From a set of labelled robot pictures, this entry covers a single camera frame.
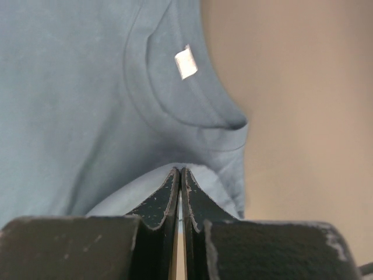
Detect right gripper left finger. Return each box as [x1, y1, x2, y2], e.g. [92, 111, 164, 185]
[1, 169, 180, 279]

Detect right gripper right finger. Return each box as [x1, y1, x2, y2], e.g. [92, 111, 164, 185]
[181, 169, 361, 279]

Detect grey-blue t shirt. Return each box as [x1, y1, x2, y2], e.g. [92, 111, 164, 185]
[1, 1, 248, 225]

